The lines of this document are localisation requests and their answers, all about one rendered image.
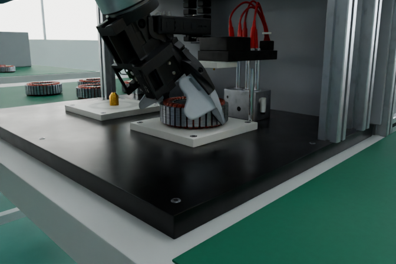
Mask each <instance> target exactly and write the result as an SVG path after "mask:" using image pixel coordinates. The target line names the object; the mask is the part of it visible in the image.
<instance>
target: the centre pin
mask: <svg viewBox="0 0 396 264"><path fill-rule="evenodd" d="M109 100H110V105H119V100H118V95H117V93H115V92H113V93H111V94H110V96H109Z"/></svg>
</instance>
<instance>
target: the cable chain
mask: <svg viewBox="0 0 396 264"><path fill-rule="evenodd" d="M183 2H184V3H183V8H189V9H184V10H183V15H194V14H197V13H198V14H211V8H198V9H197V11H196V10H195V9H193V8H197V6H201V7H210V6H211V0H183ZM196 2H197V3H196ZM200 16H204V18H209V19H211V15H200ZM183 40H184V41H189V42H186V43H187V44H199V43H200V42H194V41H197V38H191V37H183Z"/></svg>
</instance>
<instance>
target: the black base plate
mask: <svg viewBox="0 0 396 264"><path fill-rule="evenodd" d="M102 100H109V98H105V97H98V98H88V99H82V100H72V101H62V102H57V103H46V104H37V105H27V106H21V107H11V108H1V109H0V138H1V139H3V140H5V141H6V142H8V143H10V144H11V145H13V146H15V147H17V148H18V149H20V150H22V151H24V152H25V153H27V154H29V155H30V156H32V157H34V158H35V159H37V160H39V161H41V162H42V163H44V164H46V165H47V166H49V167H51V168H52V169H54V170H56V171H58V172H59V173H61V174H63V175H65V176H66V177H68V178H69V179H71V180H73V181H75V182H76V183H78V184H80V185H82V186H83V187H85V188H87V189H88V190H90V191H92V192H94V193H95V194H97V195H99V196H100V197H102V198H104V199H106V200H107V201H109V202H111V203H112V204H114V205H116V206H118V207H119V208H121V209H123V210H125V211H126V212H128V213H129V214H131V215H133V216H135V217H136V218H138V219H140V220H142V221H143V222H145V223H147V224H148V225H150V226H152V227H153V228H155V229H157V230H159V231H160V232H162V233H164V234H165V235H167V236H169V237H170V238H172V239H177V238H178V237H180V236H182V235H184V234H186V233H188V232H190V231H192V230H194V229H195V228H197V227H199V226H201V225H203V224H205V223H207V222H209V221H211V220H213V219H215V218H217V217H218V216H220V215H222V214H224V213H226V212H228V211H230V210H232V209H234V208H236V207H238V206H240V205H241V204H243V203H245V202H247V201H249V200H251V199H253V198H254V197H256V196H258V195H260V194H262V193H264V192H266V191H268V190H270V189H272V188H274V187H276V186H278V185H279V184H281V183H283V182H285V181H287V180H289V179H291V178H293V177H295V176H297V175H299V174H301V173H302V172H304V171H306V170H308V169H310V168H312V167H314V166H316V165H317V164H319V163H321V162H323V161H325V160H327V159H329V158H331V157H333V156H335V155H337V154H338V153H340V152H342V151H344V150H346V149H348V148H350V147H352V146H354V145H356V144H358V143H360V142H361V141H363V140H365V139H367V138H369V137H371V136H372V129H373V124H369V128H368V129H365V130H364V131H360V130H356V129H355V128H352V129H348V128H346V135H345V140H343V141H342V140H341V141H340V142H339V143H333V142H330V140H325V141H324V140H318V126H319V116H315V115H307V114H299V113H292V112H287V111H279V110H271V109H270V117H269V118H266V119H263V120H258V121H254V122H257V123H258V129H256V130H252V131H248V132H246V133H242V134H238V135H236V136H232V137H228V138H224V139H221V140H218V141H214V142H211V143H207V144H204V145H201V146H197V147H190V146H186V145H183V144H179V143H176V142H173V141H169V140H165V139H163V138H159V137H155V136H151V135H149V134H145V133H141V132H138V131H135V130H131V129H130V123H131V122H135V121H141V120H147V119H151V118H157V117H160V112H159V111H156V112H152V113H145V114H139V115H132V116H128V117H121V118H115V119H110V120H104V121H100V120H96V119H93V118H90V117H86V116H83V115H79V114H76V113H72V112H69V111H66V110H65V105H69V104H78V103H88V102H93V101H102Z"/></svg>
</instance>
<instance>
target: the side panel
mask: <svg viewBox="0 0 396 264"><path fill-rule="evenodd" d="M395 131H396V0H395V3H394V13H393V19H392V30H391V40H390V51H389V57H388V68H387V79H386V85H385V95H384V106H383V112H382V122H381V124H380V125H376V124H373V129H372V135H376V134H377V135H379V136H382V137H386V136H388V135H390V134H391V133H393V132H395Z"/></svg>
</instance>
